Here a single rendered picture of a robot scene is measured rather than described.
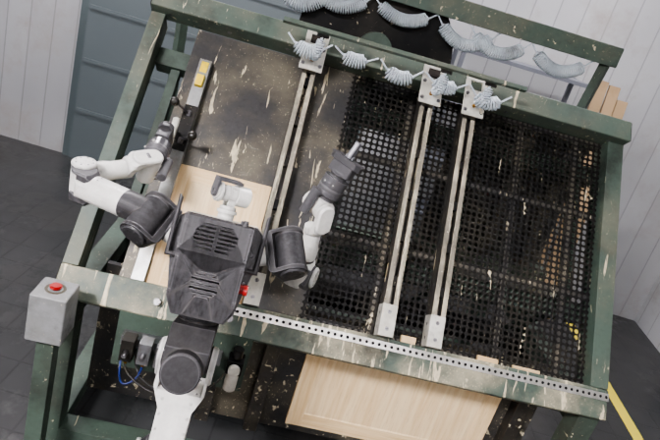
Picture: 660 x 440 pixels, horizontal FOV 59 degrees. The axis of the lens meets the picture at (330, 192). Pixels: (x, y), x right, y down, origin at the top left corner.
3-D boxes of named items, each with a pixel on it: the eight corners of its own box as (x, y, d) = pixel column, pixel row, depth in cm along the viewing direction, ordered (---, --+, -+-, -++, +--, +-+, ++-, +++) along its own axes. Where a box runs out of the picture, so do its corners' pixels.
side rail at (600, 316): (575, 384, 247) (590, 386, 237) (593, 148, 280) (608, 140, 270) (591, 388, 248) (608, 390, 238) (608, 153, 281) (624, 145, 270)
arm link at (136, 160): (150, 164, 212) (116, 168, 202) (159, 147, 207) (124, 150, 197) (158, 177, 210) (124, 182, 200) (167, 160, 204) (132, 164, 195)
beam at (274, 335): (57, 297, 220) (48, 294, 209) (68, 266, 223) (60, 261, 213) (590, 418, 244) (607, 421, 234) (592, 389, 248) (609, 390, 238)
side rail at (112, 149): (69, 266, 223) (61, 261, 213) (154, 24, 256) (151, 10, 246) (84, 269, 224) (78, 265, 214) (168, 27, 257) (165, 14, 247)
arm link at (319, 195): (347, 197, 198) (329, 225, 200) (330, 182, 206) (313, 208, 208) (323, 189, 190) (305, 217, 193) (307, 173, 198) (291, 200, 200)
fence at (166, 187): (132, 279, 221) (130, 278, 217) (200, 62, 249) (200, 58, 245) (144, 282, 221) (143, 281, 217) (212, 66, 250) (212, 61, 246)
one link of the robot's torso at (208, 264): (251, 344, 162) (284, 219, 164) (130, 316, 159) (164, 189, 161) (252, 323, 192) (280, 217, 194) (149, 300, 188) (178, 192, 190)
